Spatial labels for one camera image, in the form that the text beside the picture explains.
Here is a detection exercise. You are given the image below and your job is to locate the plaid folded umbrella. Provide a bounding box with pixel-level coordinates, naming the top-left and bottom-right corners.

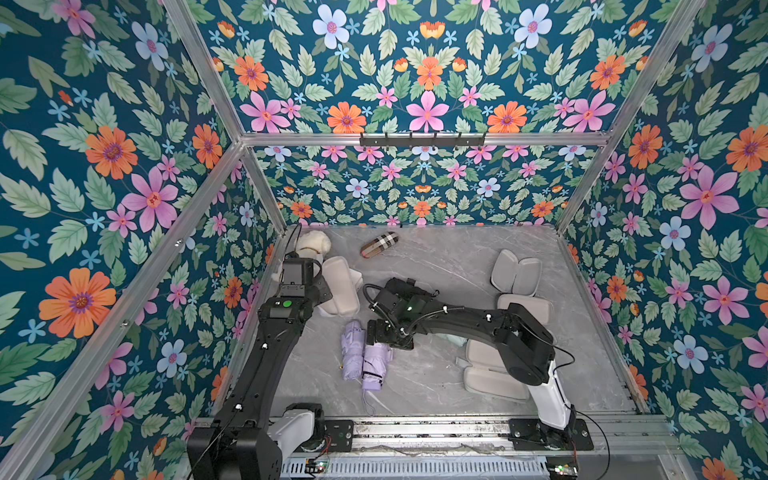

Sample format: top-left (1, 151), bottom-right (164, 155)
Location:
top-left (360, 232), bottom-right (399, 259)

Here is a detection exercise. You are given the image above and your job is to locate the mint green folded umbrella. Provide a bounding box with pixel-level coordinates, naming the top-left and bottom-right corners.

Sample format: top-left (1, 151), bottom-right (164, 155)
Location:
top-left (440, 334), bottom-right (468, 347)

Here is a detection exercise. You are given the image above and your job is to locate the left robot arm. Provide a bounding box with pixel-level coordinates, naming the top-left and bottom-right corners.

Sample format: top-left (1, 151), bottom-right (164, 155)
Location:
top-left (187, 252), bottom-right (332, 479)

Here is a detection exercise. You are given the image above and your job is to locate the beige case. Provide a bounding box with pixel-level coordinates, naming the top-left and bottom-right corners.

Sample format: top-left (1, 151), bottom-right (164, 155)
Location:
top-left (497, 294), bottom-right (554, 326)
top-left (463, 340), bottom-right (530, 402)
top-left (490, 249), bottom-right (543, 296)

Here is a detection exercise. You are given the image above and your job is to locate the white closed umbrella case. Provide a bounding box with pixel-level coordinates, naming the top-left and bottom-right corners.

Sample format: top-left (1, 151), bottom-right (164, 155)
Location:
top-left (317, 256), bottom-right (363, 318)

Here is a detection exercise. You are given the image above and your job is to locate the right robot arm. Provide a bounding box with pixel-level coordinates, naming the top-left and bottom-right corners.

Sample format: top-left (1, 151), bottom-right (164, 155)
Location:
top-left (362, 278), bottom-right (576, 433)

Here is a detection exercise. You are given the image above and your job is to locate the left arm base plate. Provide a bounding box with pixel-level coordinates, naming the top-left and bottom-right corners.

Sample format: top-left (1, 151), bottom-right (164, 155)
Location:
top-left (298, 419), bottom-right (355, 454)

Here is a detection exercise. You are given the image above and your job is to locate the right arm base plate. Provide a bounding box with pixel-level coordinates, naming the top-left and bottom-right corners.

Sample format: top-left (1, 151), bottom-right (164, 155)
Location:
top-left (508, 418), bottom-right (594, 452)

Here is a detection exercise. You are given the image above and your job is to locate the aluminium front rail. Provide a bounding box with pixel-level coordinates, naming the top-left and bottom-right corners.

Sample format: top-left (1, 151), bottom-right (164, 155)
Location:
top-left (325, 412), bottom-right (682, 456)

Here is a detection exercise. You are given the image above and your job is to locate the black hook rail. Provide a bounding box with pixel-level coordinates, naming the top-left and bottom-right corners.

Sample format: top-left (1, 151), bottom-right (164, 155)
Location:
top-left (358, 132), bottom-right (486, 149)

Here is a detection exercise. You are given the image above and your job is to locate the white plush dog toy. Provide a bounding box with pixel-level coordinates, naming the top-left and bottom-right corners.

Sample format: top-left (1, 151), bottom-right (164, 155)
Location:
top-left (270, 230), bottom-right (331, 282)

